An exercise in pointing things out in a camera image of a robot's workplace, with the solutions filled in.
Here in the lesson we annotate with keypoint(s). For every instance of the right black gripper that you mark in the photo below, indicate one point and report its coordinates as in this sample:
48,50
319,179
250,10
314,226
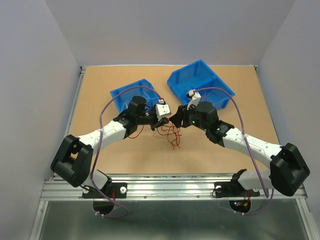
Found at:
176,119

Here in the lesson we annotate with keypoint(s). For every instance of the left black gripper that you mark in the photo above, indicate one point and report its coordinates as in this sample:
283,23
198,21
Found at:
164,121

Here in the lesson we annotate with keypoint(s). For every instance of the small blue plastic bin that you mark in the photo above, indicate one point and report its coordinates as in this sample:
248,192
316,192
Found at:
123,100

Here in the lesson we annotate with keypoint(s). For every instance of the large blue divided bin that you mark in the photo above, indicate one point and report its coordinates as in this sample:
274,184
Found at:
198,75

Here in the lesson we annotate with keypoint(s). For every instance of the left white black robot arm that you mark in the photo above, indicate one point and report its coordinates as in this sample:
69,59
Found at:
74,162

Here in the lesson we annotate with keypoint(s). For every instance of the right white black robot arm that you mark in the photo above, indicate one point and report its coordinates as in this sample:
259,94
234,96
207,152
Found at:
286,169

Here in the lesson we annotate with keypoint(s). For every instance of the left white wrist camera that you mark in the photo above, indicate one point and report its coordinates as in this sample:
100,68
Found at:
162,111

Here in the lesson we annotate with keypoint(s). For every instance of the aluminium extrusion rail frame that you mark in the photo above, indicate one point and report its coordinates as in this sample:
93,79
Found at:
174,153

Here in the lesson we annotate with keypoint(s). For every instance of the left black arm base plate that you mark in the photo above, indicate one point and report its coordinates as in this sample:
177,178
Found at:
113,190

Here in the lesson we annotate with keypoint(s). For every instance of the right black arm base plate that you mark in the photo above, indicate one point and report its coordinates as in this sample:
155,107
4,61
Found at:
227,189

